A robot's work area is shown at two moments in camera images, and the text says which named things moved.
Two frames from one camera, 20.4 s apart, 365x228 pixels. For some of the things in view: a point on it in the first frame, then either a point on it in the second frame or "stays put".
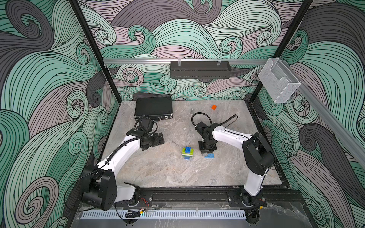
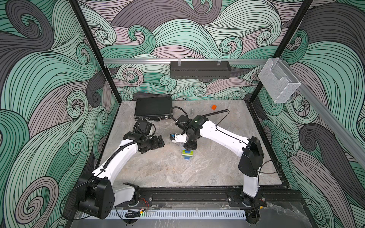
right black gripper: x=202 y=150 to x=187 y=146
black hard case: x=155 y=108 stays put
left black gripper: x=156 y=141 stays put
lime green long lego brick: x=184 y=153 stays put
